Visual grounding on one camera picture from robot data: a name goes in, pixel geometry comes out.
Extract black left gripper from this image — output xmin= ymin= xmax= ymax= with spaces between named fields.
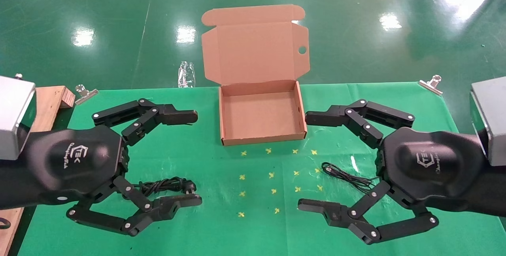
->
xmin=0 ymin=98 xmax=203 ymax=237

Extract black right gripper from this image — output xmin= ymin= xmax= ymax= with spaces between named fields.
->
xmin=297 ymin=99 xmax=506 ymax=246

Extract black thin mouse cable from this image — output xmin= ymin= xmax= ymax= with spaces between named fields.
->
xmin=322 ymin=162 xmax=379 ymax=193

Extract black power cable with plug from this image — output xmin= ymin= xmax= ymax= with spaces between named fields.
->
xmin=132 ymin=177 xmax=197 ymax=198

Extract open brown cardboard box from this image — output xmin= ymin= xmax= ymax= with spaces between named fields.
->
xmin=201 ymin=4 xmax=310 ymax=146

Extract green table cloth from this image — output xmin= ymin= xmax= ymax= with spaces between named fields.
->
xmin=17 ymin=82 xmax=506 ymax=256

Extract silver metal binder clip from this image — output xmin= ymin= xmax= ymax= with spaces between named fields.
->
xmin=74 ymin=84 xmax=98 ymax=105
xmin=418 ymin=75 xmax=443 ymax=96

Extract brown wooden board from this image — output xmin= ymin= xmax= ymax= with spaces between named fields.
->
xmin=0 ymin=85 xmax=76 ymax=256

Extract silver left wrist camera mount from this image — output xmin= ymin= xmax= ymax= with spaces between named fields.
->
xmin=0 ymin=75 xmax=37 ymax=161

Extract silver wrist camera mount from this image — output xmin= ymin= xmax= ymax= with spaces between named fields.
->
xmin=470 ymin=76 xmax=506 ymax=167
xmin=0 ymin=75 xmax=37 ymax=161

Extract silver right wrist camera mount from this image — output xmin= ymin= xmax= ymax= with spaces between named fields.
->
xmin=470 ymin=76 xmax=506 ymax=167

